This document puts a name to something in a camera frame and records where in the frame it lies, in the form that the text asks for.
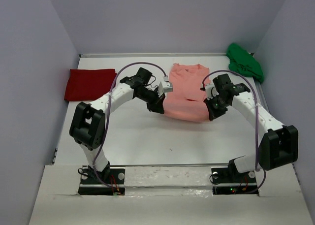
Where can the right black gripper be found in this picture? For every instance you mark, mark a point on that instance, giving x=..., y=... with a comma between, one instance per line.
x=214, y=114

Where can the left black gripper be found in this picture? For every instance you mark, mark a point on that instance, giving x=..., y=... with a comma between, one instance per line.
x=156, y=106

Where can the pink t-shirt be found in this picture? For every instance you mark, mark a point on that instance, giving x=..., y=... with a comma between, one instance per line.
x=186, y=101

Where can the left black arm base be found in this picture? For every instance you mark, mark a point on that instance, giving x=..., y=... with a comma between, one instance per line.
x=90, y=184

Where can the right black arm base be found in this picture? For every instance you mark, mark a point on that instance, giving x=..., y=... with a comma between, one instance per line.
x=224, y=183

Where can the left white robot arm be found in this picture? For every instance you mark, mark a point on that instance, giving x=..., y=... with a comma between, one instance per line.
x=90, y=122

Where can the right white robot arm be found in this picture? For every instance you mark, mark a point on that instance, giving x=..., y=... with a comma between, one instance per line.
x=276, y=144

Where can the green t-shirt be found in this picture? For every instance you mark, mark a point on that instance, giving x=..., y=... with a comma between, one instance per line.
x=243, y=63

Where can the folded red t-shirt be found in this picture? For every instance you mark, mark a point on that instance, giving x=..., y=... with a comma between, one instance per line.
x=86, y=84

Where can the white foam strip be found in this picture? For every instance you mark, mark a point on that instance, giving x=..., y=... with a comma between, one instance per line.
x=168, y=176

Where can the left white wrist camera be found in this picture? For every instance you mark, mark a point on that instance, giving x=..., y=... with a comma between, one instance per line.
x=164, y=87

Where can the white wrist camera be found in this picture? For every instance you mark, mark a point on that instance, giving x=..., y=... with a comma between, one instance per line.
x=210, y=90
x=164, y=87

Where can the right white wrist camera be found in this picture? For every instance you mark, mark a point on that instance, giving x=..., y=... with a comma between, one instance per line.
x=210, y=90

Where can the back aluminium rail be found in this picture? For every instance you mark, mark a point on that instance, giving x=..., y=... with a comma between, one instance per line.
x=126, y=55

